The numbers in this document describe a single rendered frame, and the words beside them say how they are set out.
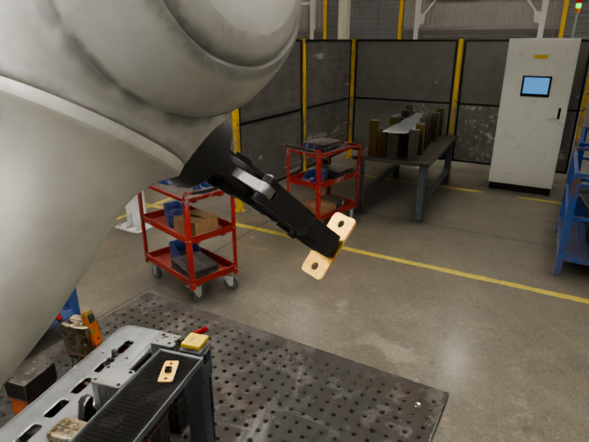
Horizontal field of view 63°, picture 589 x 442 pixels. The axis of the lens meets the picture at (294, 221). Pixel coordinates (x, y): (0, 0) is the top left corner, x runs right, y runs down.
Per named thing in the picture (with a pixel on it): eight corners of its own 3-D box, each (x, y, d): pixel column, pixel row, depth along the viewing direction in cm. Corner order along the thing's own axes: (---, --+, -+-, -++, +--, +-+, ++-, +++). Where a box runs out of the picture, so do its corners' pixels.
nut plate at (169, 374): (165, 361, 131) (165, 358, 130) (179, 361, 131) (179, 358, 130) (157, 381, 123) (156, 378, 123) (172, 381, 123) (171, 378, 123)
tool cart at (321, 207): (327, 211, 591) (329, 132, 557) (358, 220, 563) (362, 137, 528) (282, 229, 535) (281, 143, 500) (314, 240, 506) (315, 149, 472)
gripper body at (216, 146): (219, 102, 39) (289, 160, 45) (176, 91, 45) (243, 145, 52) (169, 178, 38) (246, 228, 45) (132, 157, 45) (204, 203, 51)
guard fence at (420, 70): (344, 157, 863) (348, 38, 793) (346, 155, 875) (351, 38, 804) (573, 185, 695) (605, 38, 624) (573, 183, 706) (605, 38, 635)
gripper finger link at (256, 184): (217, 146, 44) (243, 154, 40) (257, 175, 47) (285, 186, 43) (203, 167, 44) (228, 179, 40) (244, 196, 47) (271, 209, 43)
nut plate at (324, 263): (337, 212, 60) (331, 207, 59) (358, 221, 57) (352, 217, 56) (301, 269, 59) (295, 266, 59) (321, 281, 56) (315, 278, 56)
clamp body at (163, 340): (169, 411, 177) (159, 328, 164) (196, 418, 173) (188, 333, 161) (154, 431, 168) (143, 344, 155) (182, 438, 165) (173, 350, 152)
